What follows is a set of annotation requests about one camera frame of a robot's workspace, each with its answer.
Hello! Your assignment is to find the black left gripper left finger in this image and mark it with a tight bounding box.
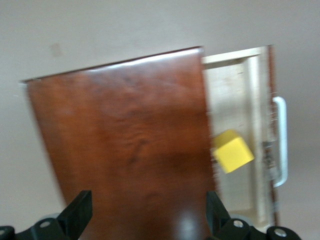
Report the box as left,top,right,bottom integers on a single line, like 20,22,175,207
14,189,94,240

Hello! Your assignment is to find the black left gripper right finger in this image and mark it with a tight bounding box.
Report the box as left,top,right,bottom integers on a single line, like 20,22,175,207
206,191,263,240

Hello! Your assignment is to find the yellow block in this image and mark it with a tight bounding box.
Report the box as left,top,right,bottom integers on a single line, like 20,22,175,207
212,129,255,175

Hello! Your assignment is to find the wooden drawer with white handle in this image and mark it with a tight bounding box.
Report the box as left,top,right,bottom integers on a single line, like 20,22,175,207
201,44,289,232

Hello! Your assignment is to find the dark brown wooden cabinet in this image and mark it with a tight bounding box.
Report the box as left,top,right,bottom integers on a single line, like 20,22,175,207
19,46,218,240

